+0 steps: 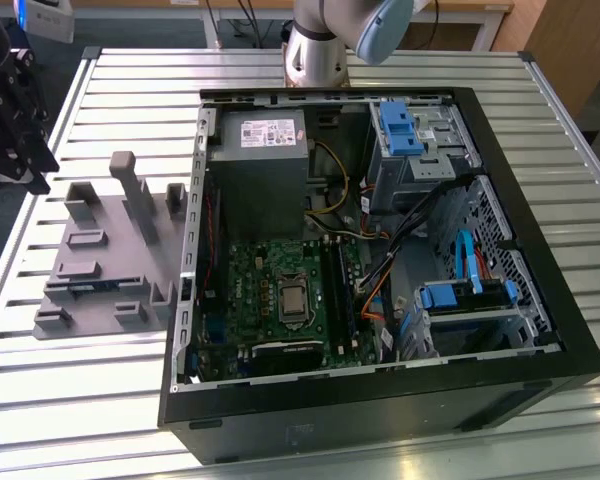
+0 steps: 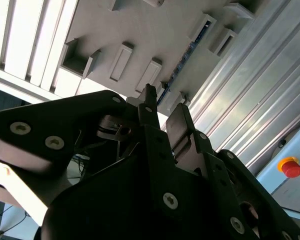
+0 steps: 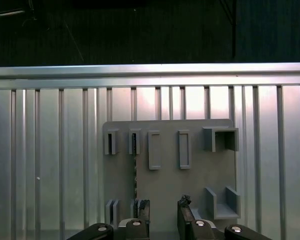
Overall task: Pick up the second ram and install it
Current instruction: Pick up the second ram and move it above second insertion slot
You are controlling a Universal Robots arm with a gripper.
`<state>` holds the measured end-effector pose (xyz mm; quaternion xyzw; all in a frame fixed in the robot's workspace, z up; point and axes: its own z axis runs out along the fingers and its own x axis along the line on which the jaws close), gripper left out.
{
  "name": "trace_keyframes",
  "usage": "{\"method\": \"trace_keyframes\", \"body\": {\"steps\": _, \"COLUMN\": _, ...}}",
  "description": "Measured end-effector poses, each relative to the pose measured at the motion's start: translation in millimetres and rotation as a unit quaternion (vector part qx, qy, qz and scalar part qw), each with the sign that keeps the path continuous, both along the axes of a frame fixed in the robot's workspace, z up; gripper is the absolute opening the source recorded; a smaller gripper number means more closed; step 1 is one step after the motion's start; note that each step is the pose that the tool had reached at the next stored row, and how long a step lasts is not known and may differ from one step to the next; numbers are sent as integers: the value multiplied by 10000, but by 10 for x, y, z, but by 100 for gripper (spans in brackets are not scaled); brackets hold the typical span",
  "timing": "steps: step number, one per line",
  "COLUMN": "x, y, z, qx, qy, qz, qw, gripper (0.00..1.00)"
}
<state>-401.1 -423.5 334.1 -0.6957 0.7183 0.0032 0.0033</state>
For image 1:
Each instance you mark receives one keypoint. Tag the grey power supply unit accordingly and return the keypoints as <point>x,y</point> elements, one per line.
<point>260,190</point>

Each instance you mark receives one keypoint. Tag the blue plastic drive latch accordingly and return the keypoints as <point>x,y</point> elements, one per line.
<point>397,127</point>

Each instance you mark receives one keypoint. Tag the green motherboard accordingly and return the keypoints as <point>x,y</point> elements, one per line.
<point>245,270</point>

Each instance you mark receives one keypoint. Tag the black graphics card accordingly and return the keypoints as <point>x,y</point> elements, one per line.
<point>287,357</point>

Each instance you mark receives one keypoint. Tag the metal drive cage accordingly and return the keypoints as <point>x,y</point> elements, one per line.
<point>430,170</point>

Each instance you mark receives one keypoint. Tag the blue RAM stick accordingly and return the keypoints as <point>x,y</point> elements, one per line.
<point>92,286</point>

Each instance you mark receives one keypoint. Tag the white frame desk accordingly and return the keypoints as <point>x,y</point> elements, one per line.
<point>490,25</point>

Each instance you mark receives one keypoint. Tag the metal disk bay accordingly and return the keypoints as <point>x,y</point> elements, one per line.
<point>480,316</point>

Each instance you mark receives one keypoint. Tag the black PC case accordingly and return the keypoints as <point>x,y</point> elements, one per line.
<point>330,415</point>

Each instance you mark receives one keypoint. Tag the wooden cabinet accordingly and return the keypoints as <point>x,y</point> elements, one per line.
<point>575,45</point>

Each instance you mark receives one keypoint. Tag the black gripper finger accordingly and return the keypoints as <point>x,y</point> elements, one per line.
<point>30,120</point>
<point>0,145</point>

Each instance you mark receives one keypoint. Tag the silver CPU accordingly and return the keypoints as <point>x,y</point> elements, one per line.
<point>292,300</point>

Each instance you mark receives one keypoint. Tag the grey parts rack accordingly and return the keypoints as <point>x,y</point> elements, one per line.
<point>110,235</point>

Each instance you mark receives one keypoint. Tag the hard disk in blue carrier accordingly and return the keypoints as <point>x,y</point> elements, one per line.
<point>442,297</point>

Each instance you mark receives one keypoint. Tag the CPU socket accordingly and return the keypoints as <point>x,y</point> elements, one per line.
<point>292,278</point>

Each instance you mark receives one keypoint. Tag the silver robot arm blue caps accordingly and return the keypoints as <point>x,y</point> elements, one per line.
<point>312,55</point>

